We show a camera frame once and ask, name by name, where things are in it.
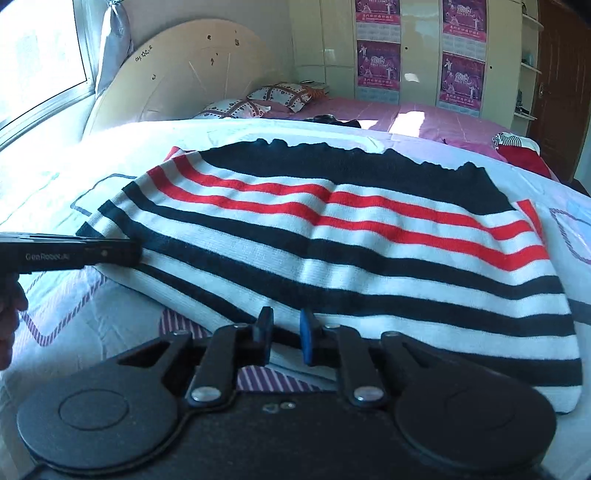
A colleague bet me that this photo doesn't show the window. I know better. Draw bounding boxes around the window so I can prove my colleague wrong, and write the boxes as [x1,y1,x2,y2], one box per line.
[0,0,99,140]

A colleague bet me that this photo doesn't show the light blue patterned quilt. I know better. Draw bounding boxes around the light blue patterned quilt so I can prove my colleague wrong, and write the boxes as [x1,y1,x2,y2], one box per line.
[0,117,591,480]

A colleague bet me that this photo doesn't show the pink bed sheet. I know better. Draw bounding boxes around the pink bed sheet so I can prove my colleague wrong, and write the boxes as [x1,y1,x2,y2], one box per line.
[259,97,542,163]

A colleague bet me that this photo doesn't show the large checked heart-print pillow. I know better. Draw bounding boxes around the large checked heart-print pillow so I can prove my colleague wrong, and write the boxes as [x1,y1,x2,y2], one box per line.
[246,82,325,114]

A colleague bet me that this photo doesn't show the brown wooden door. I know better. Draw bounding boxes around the brown wooden door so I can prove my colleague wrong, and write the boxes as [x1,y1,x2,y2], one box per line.
[531,0,591,182]

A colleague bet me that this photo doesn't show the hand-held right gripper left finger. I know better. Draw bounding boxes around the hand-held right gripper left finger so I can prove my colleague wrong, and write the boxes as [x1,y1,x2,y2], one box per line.
[117,307,274,409]

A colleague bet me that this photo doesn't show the grey-blue curtain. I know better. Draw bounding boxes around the grey-blue curtain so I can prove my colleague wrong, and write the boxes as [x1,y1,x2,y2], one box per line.
[94,0,135,96]

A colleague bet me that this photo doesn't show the cream round headboard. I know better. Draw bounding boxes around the cream round headboard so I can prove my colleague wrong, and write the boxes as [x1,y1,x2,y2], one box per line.
[85,18,288,136]

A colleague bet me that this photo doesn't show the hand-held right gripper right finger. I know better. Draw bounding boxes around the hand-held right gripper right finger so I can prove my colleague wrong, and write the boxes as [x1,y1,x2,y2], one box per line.
[300,308,462,409]

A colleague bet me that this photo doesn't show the purple wall poster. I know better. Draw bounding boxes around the purple wall poster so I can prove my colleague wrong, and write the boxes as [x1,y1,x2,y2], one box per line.
[437,52,486,116]
[356,40,402,105]
[355,0,402,41]
[442,0,488,61]

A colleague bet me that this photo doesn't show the cream wardrobe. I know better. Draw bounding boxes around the cream wardrobe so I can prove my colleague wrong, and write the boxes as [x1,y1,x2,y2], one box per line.
[288,0,546,121]

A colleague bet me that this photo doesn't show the dark cloth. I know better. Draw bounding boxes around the dark cloth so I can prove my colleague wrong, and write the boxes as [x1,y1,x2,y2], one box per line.
[307,115,363,129]

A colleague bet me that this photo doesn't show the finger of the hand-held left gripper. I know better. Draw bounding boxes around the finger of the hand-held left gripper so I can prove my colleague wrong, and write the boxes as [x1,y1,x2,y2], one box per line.
[87,237,142,269]

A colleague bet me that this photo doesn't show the person's left hand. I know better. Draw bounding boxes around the person's left hand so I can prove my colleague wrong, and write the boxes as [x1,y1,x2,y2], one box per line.
[0,272,30,371]

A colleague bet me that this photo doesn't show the striped knit sweater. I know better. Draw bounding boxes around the striped knit sweater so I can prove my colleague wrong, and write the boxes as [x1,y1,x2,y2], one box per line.
[76,138,583,415]

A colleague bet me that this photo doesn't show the red and white clothes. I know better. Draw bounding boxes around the red and white clothes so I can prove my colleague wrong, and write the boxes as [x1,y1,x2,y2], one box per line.
[491,131,560,182]

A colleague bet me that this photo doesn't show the small checked heart-print pillow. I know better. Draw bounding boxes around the small checked heart-print pillow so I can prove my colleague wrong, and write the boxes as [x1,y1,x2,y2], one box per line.
[193,98,271,120]

